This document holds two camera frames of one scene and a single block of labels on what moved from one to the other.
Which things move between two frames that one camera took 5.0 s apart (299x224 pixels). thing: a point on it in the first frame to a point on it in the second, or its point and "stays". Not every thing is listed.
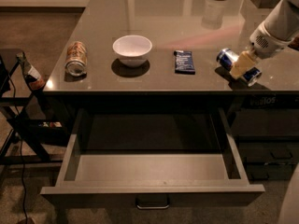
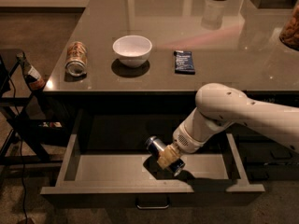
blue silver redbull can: [227, 58] to [156, 147]
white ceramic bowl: [133, 49] stays
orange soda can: [76, 59] stays
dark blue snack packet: [184, 63] stays
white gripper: [263, 46] to [186, 138]
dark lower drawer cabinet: [267, 123] stays
